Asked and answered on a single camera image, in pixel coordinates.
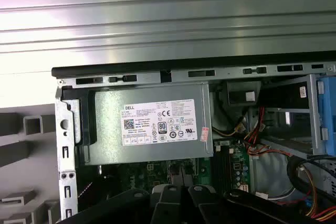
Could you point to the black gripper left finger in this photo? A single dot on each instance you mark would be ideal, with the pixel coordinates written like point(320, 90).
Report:
point(168, 208)

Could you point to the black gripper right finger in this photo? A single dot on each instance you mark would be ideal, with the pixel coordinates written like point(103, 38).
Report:
point(204, 213)

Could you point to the green motherboard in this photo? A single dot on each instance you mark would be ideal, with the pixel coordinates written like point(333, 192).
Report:
point(157, 175)

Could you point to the black RAM slot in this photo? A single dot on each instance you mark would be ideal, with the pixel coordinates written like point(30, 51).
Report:
point(220, 169)
point(216, 169)
point(225, 169)
point(228, 169)

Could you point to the grey power supply unit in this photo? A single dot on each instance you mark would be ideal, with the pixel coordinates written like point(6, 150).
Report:
point(110, 129)

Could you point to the black open PC case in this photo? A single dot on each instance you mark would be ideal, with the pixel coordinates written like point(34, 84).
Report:
point(65, 134)

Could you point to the blue plastic drive latch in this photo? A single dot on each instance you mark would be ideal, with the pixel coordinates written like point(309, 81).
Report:
point(329, 119)

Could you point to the grey parts rack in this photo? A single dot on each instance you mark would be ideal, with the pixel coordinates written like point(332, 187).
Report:
point(34, 127)

